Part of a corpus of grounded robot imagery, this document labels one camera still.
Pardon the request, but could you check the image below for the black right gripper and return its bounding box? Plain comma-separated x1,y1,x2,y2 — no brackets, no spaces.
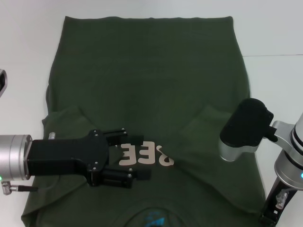
259,178,296,227

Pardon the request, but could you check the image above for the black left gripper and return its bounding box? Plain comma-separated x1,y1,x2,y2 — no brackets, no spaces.
26,127,152,190

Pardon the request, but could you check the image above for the dark green t-shirt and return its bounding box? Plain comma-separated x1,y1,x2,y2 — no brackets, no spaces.
20,15,267,227

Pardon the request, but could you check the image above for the right gripper cable with plug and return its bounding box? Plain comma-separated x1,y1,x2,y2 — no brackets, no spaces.
276,188,293,210

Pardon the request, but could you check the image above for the gripper cable with plug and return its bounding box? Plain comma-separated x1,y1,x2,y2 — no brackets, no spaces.
1,181,60,196
276,188,293,210

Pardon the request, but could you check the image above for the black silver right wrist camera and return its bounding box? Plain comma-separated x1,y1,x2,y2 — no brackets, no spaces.
218,98,280,163

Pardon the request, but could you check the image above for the left gripper cable with plug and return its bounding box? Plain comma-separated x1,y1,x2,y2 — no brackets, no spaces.
1,181,60,196

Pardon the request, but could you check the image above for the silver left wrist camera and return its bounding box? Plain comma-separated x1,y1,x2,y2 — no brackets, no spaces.
0,68,8,97

